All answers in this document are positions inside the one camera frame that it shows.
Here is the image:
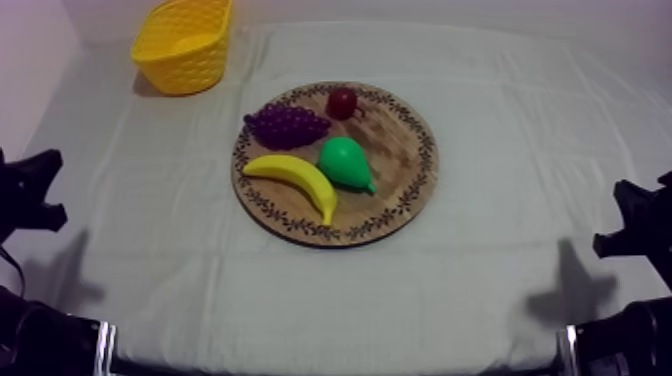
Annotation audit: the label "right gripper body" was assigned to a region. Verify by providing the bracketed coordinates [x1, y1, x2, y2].
[593, 170, 672, 290]

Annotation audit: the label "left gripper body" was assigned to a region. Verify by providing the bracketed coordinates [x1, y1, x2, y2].
[0, 148, 69, 245]

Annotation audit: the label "yellow plastic basket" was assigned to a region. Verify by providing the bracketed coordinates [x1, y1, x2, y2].
[130, 0, 234, 97]

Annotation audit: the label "round wooden board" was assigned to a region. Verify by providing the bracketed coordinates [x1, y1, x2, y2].
[231, 81, 440, 248]

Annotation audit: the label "purple toy grapes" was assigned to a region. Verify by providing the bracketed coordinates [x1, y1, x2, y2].
[243, 103, 332, 151]

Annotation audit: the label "silver metal bar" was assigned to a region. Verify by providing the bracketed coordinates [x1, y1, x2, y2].
[93, 321, 118, 376]
[556, 325, 580, 376]

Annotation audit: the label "yellow toy banana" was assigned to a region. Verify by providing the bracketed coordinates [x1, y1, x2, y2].
[241, 154, 339, 227]

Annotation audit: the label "green toy pear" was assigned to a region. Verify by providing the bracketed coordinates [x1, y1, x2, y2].
[317, 136, 377, 195]

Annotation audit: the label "small red fruit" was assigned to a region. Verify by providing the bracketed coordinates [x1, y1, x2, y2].
[325, 86, 367, 121]

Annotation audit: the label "black cable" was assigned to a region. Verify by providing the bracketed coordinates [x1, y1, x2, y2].
[0, 245, 26, 299]

